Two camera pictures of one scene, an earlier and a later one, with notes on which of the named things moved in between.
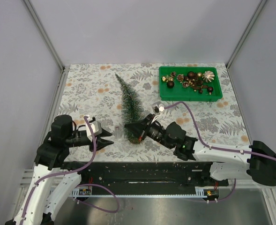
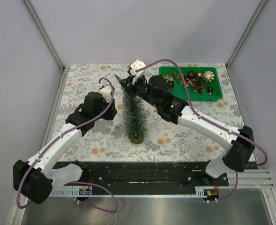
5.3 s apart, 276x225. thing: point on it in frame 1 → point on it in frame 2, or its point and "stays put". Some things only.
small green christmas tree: x=132 y=108 stays put
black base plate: x=145 y=174 stays put
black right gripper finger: x=137 y=128 → x=127 y=82
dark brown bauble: x=170 y=84 stays put
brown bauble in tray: x=190 y=74 stays put
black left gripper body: x=77 y=138 → x=108 y=114
